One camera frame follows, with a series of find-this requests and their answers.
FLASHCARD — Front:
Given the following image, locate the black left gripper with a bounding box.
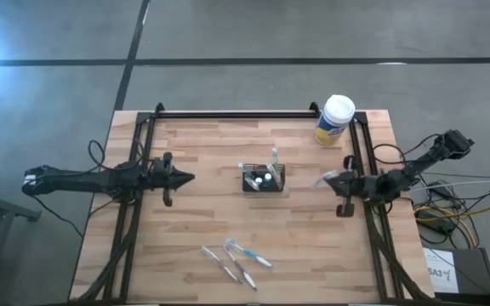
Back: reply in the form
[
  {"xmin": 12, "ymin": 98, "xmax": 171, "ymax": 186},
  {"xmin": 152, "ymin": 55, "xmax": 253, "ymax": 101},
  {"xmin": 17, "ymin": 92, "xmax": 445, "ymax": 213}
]
[{"xmin": 145, "ymin": 151, "xmax": 197, "ymax": 208}]

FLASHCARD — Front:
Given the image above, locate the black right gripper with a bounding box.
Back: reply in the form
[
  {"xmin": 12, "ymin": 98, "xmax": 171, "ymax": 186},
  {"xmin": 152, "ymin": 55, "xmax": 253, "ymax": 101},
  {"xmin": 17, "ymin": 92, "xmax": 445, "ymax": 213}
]
[{"xmin": 325, "ymin": 156, "xmax": 376, "ymax": 218}]

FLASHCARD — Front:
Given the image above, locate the orange toothbrush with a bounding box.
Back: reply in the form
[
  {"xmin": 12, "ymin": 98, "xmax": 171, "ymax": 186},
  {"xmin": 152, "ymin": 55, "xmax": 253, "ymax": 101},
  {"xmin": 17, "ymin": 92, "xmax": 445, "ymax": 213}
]
[{"xmin": 311, "ymin": 168, "xmax": 339, "ymax": 190}]

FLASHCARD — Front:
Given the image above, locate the black wire toothbrush caddy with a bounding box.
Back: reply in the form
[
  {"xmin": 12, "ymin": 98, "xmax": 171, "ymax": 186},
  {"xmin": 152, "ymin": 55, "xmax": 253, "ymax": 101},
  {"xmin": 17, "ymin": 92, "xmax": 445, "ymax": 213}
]
[{"xmin": 242, "ymin": 163, "xmax": 287, "ymax": 193}]

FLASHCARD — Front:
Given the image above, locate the yellow blue wipes canister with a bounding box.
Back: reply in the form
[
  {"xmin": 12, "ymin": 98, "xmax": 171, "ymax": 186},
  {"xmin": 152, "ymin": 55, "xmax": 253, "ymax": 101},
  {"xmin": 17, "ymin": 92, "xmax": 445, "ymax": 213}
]
[{"xmin": 314, "ymin": 93, "xmax": 356, "ymax": 147}]

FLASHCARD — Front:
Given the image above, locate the black power brick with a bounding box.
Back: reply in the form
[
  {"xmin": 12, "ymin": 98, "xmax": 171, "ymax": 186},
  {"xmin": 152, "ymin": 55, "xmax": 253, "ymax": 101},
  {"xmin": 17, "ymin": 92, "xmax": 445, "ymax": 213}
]
[{"xmin": 417, "ymin": 219, "xmax": 457, "ymax": 235}]

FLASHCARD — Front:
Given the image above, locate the white paper sign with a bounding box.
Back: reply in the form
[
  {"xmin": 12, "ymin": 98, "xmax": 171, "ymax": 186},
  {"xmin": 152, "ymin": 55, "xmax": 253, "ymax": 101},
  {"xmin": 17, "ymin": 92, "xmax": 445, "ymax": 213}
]
[{"xmin": 422, "ymin": 247, "xmax": 460, "ymax": 294}]

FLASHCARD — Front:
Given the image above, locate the grey box with label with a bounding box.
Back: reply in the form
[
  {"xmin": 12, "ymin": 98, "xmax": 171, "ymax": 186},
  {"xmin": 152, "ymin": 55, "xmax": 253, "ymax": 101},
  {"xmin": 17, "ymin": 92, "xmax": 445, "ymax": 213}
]
[{"xmin": 423, "ymin": 247, "xmax": 490, "ymax": 295}]

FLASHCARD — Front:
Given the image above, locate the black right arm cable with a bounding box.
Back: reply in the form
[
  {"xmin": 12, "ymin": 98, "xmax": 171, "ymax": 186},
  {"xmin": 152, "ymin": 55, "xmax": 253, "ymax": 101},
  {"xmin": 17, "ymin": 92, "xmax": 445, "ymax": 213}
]
[{"xmin": 371, "ymin": 133, "xmax": 444, "ymax": 167}]

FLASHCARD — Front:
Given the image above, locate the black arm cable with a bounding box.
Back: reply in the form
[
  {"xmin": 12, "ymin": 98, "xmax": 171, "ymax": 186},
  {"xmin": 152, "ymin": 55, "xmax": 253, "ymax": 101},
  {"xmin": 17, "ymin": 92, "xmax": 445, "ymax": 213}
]
[
  {"xmin": 371, "ymin": 133, "xmax": 444, "ymax": 167},
  {"xmin": 87, "ymin": 139, "xmax": 144, "ymax": 172}
]

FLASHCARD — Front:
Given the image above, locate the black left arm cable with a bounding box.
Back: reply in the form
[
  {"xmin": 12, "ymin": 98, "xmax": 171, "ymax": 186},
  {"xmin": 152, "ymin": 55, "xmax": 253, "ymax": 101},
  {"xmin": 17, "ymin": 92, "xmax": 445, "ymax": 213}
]
[{"xmin": 87, "ymin": 139, "xmax": 144, "ymax": 172}]

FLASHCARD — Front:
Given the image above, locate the white cable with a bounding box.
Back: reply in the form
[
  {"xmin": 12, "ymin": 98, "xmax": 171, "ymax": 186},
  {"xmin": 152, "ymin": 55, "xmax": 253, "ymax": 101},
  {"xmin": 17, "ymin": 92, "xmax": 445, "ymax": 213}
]
[{"xmin": 408, "ymin": 179, "xmax": 490, "ymax": 193}]

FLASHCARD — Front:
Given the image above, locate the yellow cable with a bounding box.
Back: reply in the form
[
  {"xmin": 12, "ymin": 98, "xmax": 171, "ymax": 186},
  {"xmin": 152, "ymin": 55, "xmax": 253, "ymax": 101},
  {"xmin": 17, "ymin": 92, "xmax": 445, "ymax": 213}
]
[{"xmin": 414, "ymin": 205, "xmax": 490, "ymax": 250}]

